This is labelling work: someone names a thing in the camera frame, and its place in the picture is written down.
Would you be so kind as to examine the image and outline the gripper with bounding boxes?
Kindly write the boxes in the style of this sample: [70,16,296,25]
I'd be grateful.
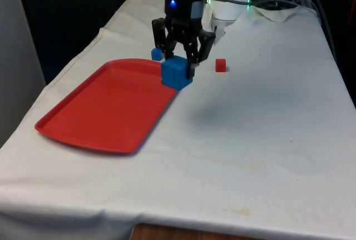
[151,0,217,80]

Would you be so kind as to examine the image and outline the large blue block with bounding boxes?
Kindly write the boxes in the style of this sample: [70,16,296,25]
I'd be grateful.
[161,55,194,91]

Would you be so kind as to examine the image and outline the red tray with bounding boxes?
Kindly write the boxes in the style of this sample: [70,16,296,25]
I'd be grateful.
[34,58,179,156]

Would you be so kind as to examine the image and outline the small blue cube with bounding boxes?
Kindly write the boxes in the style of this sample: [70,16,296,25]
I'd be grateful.
[150,47,163,61]

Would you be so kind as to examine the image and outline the small red cube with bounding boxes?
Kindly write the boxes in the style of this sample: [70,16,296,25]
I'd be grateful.
[215,58,227,73]

